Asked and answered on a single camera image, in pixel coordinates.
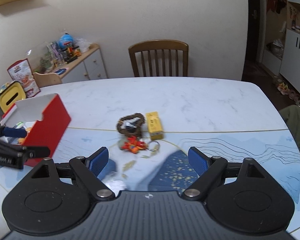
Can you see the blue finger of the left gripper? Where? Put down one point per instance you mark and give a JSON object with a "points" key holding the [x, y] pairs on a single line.
{"points": [[14, 132]]}

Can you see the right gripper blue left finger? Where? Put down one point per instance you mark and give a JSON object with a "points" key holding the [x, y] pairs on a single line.
{"points": [[86, 171]]}

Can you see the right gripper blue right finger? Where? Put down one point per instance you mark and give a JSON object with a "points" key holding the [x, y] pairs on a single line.
{"points": [[210, 171]]}

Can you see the small yellow box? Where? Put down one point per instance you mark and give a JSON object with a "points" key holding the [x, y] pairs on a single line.
{"points": [[154, 126]]}

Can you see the red cardboard box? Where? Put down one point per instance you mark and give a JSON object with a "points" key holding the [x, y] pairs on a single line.
{"points": [[47, 117]]}

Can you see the yellow grey tissue box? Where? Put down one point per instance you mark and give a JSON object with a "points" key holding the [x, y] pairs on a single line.
{"points": [[10, 92]]}

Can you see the red white snack bag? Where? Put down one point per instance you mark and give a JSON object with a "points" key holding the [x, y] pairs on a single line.
{"points": [[21, 71]]}

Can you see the white wooden sideboard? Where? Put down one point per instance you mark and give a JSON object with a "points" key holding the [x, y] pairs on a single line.
{"points": [[89, 66]]}

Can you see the blue globe toy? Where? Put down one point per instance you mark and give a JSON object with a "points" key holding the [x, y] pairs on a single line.
{"points": [[65, 41]]}

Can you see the brown wooden chair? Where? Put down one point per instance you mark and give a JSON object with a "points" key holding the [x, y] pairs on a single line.
{"points": [[159, 58]]}

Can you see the orange red keychain figure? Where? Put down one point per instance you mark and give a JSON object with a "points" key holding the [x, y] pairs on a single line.
{"points": [[132, 144]]}

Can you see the white wall cabinet unit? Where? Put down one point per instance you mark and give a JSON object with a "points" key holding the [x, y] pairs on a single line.
{"points": [[280, 22]]}

